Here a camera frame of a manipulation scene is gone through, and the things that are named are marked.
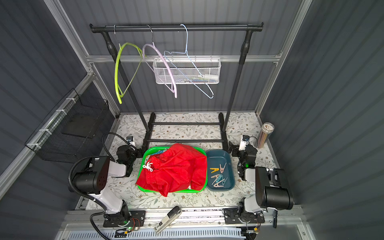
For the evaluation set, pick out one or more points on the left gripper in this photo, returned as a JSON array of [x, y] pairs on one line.
[[135, 153]]

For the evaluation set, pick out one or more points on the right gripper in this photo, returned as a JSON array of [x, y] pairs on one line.
[[235, 150]]

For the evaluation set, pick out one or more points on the salmon clothespin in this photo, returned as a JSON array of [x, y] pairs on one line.
[[222, 168]]

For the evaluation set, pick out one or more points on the yellow clothespin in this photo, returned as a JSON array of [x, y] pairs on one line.
[[214, 170]]

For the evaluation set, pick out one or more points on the beige clothespin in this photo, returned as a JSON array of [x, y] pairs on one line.
[[218, 185]]

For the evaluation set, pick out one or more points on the red shorts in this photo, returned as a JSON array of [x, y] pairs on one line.
[[174, 171]]

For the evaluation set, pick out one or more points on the light blue wire hanger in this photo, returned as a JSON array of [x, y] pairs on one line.
[[185, 53]]

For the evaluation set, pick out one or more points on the lilac plastic hanger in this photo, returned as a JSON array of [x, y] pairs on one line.
[[168, 79]]

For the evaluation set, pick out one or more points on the green plastic hanger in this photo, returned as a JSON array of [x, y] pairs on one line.
[[119, 93]]

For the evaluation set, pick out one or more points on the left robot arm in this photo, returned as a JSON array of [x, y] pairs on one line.
[[88, 177]]

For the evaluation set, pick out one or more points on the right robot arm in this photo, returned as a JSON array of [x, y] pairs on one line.
[[272, 189]]

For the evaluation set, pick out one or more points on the green plastic basket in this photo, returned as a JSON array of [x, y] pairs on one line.
[[144, 159]]

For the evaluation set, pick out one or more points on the dark teal tray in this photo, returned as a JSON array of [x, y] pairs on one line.
[[214, 159]]

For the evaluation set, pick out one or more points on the clear tube of sticks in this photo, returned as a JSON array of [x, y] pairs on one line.
[[264, 134]]

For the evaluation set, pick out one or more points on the silver black handheld device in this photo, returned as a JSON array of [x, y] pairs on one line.
[[172, 215]]

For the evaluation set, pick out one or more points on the black clothes rack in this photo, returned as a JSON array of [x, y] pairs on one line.
[[223, 119]]

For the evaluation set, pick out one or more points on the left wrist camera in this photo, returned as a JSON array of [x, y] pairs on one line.
[[131, 140]]

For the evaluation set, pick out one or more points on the black wire wall basket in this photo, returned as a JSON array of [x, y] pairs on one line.
[[75, 131]]

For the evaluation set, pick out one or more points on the white wire wall basket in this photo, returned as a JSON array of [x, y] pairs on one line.
[[209, 68]]

